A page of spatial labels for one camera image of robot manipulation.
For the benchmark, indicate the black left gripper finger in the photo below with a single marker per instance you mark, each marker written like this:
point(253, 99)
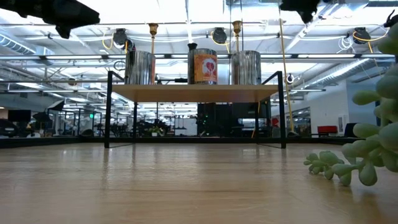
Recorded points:
point(74, 15)
point(64, 31)

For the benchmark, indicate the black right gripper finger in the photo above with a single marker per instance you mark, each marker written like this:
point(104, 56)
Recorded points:
point(292, 4)
point(309, 7)

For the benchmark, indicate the gold brass candlestick holder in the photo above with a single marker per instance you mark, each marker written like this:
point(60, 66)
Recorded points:
point(237, 26)
point(153, 28)

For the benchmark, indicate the grey candle glass jar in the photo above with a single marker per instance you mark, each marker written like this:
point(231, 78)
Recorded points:
point(245, 68)

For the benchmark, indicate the black candlestick holder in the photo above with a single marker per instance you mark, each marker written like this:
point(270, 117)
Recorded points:
point(192, 46)

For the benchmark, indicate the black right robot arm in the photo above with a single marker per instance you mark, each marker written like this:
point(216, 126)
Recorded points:
point(392, 21)

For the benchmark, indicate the black studio lamp hood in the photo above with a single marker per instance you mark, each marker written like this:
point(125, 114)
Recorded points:
point(56, 105)

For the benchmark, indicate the black monitor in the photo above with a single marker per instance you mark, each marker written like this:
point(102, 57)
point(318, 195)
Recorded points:
point(18, 115)

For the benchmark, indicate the red sofa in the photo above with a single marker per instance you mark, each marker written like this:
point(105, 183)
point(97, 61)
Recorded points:
point(327, 130)

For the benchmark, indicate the black chair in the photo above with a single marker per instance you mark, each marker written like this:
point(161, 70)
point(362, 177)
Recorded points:
point(349, 130)

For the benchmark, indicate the wooden riser shelf black legs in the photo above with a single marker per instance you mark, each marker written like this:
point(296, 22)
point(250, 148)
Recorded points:
point(192, 93)

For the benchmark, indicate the small green background plant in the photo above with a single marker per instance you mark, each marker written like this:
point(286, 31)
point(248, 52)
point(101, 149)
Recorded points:
point(155, 130)

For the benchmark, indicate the artificial succulent plant in pot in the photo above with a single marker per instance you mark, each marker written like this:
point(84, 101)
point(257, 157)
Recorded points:
point(368, 174)

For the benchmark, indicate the black aluminium table frame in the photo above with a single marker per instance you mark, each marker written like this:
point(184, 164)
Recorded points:
point(46, 142)

